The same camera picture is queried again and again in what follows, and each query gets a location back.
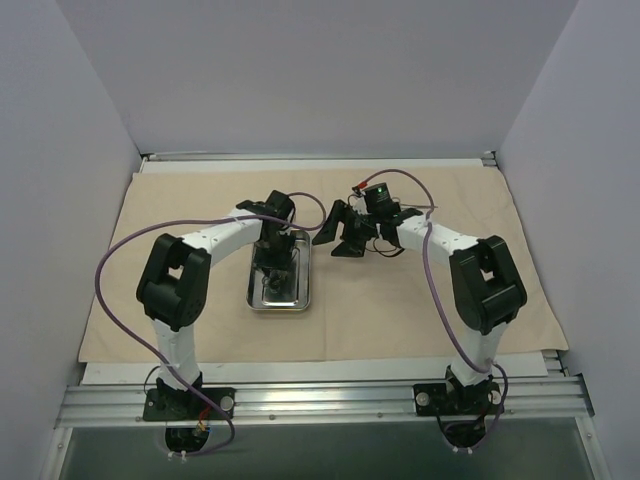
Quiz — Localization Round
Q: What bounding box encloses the steel instrument tray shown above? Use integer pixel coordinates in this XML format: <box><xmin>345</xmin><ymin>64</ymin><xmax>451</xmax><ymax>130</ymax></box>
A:
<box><xmin>246</xmin><ymin>230</ymin><xmax>311</xmax><ymax>312</ymax></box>

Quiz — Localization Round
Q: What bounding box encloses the beige cloth wrap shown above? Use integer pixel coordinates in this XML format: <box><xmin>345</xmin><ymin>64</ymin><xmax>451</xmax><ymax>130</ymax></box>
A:
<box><xmin>79</xmin><ymin>166</ymin><xmax>568</xmax><ymax>363</ymax></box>

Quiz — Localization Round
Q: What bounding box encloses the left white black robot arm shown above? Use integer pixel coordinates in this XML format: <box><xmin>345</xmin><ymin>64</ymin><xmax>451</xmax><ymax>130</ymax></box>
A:
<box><xmin>136</xmin><ymin>190</ymin><xmax>296</xmax><ymax>419</ymax></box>

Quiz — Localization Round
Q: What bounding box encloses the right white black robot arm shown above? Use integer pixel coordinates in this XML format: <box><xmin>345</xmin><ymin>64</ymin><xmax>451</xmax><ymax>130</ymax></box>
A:
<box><xmin>312</xmin><ymin>183</ymin><xmax>527</xmax><ymax>413</ymax></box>

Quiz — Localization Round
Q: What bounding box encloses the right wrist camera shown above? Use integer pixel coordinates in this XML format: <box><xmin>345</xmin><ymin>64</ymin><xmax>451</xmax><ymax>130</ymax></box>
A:
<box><xmin>348</xmin><ymin>181</ymin><xmax>373</xmax><ymax>214</ymax></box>

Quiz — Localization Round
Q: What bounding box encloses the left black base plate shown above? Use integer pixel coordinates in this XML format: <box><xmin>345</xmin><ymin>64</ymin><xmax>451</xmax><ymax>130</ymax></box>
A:
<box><xmin>142</xmin><ymin>384</ymin><xmax>236</xmax><ymax>422</ymax></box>

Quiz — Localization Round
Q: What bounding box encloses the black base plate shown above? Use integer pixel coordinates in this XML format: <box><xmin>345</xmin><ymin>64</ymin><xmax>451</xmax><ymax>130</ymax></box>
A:
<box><xmin>142</xmin><ymin>384</ymin><xmax>236</xmax><ymax>422</ymax></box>
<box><xmin>413</xmin><ymin>379</ymin><xmax>504</xmax><ymax>417</ymax></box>

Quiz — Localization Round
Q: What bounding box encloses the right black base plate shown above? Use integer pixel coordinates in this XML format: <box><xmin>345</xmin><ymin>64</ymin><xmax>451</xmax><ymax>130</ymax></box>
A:
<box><xmin>413</xmin><ymin>379</ymin><xmax>504</xmax><ymax>417</ymax></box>

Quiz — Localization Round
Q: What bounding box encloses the aluminium front rail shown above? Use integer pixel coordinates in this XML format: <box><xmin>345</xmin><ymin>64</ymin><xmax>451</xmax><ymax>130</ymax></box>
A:
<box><xmin>56</xmin><ymin>377</ymin><xmax>594</xmax><ymax>428</ymax></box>

